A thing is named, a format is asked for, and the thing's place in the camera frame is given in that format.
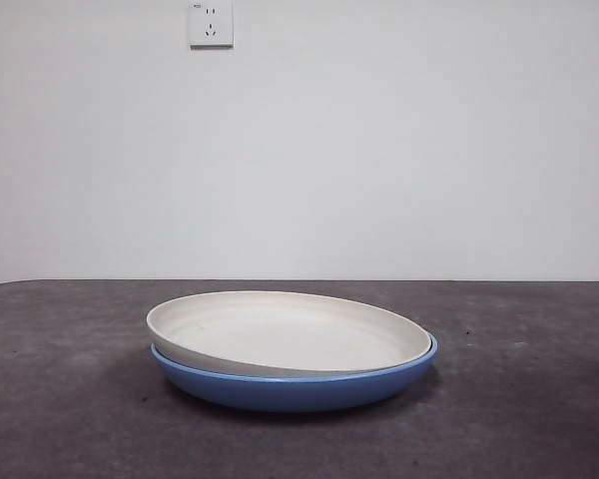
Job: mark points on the white round plate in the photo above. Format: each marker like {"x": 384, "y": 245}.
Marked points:
{"x": 289, "y": 329}

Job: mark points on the white wall socket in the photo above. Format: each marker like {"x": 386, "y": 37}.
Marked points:
{"x": 211, "y": 26}

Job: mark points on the blue round plate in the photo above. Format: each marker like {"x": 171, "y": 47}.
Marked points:
{"x": 289, "y": 394}

